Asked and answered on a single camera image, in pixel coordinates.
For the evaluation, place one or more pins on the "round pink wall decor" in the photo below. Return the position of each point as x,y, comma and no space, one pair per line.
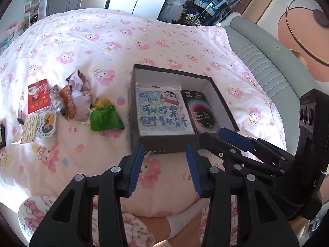
303,30

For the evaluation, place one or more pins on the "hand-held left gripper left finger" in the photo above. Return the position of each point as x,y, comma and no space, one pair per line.
135,171

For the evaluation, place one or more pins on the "cartoon figure sticker pack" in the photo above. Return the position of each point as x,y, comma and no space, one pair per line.
47,124

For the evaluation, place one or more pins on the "pink cartoon printed blanket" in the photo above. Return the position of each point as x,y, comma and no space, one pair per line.
102,43

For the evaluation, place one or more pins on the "red packet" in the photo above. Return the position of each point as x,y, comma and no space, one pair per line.
38,97

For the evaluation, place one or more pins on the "wall hanging organizer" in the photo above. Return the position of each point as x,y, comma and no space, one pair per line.
32,2

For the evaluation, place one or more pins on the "grey padded bed frame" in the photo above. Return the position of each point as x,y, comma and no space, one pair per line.
270,56

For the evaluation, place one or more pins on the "black cardboard box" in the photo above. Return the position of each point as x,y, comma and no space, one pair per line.
180,79

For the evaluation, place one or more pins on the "pink printed pajama pants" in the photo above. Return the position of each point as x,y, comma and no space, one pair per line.
33,216

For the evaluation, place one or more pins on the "purple screen protector box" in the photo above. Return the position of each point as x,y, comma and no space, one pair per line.
203,113

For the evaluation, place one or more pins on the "cartoon bead art pack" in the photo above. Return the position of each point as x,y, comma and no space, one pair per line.
164,113

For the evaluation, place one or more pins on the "black square frame box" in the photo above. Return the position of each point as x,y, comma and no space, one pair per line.
2,135

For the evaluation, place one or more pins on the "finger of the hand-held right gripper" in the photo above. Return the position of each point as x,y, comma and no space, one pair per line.
239,140
216,145

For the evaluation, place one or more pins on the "white sock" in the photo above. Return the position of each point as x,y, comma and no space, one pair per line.
180,223

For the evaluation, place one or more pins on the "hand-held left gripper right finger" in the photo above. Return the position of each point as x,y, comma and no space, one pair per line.
194,173

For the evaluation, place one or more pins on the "glass display cabinet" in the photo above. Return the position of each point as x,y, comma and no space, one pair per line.
185,2

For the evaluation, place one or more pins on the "small clear sachet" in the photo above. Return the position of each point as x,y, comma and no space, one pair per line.
54,96

